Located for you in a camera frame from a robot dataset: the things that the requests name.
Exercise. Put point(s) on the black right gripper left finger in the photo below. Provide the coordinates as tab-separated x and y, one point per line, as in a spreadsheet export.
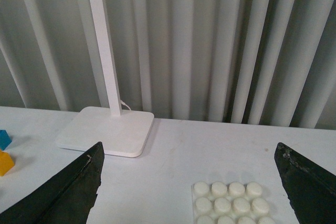
65	198

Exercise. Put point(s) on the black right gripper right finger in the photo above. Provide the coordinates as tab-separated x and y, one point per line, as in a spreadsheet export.
310	188

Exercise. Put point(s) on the grey pleated curtain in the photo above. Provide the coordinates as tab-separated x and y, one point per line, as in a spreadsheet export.
268	62

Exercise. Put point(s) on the white studded base plate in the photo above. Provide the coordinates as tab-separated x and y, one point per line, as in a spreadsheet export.
233	203

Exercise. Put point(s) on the blue toy block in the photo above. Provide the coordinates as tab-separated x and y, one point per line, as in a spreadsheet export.
5	140

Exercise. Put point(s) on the yellow toy block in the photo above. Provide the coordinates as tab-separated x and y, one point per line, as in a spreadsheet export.
6	163

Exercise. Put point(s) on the white desk lamp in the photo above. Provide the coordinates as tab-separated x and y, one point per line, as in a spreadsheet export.
122	132

